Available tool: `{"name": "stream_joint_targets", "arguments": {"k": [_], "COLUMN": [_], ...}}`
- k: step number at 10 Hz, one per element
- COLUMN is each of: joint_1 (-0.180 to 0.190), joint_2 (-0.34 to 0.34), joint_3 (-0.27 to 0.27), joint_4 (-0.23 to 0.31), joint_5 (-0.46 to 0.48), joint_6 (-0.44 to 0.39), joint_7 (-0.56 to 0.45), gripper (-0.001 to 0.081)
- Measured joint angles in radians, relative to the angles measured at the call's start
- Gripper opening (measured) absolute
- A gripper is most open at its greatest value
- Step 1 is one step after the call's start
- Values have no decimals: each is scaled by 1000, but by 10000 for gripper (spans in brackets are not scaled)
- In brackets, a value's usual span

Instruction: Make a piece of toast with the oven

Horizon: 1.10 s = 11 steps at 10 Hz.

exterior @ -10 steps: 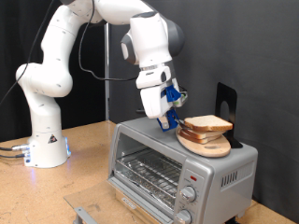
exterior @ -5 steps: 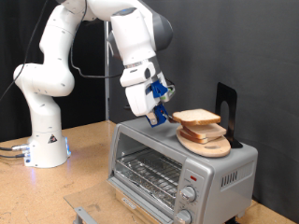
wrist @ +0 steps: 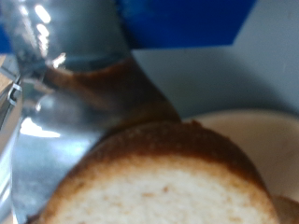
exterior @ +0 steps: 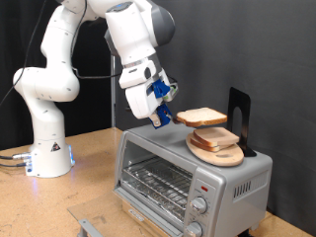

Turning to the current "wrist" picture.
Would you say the silver toaster oven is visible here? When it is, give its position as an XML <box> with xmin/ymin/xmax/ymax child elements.
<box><xmin>130</xmin><ymin>0</ymin><xmax>299</xmax><ymax>119</ymax></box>

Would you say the round wooden cutting board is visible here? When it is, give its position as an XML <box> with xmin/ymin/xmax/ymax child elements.
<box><xmin>183</xmin><ymin>108</ymin><xmax>299</xmax><ymax>203</ymax></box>

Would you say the metal spatula with blue block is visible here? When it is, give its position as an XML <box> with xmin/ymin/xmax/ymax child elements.
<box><xmin>0</xmin><ymin>0</ymin><xmax>260</xmax><ymax>224</ymax></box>

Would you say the white bread slice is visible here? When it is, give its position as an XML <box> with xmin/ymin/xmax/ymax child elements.
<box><xmin>27</xmin><ymin>119</ymin><xmax>281</xmax><ymax>224</ymax></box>
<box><xmin>273</xmin><ymin>195</ymin><xmax>299</xmax><ymax>224</ymax></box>

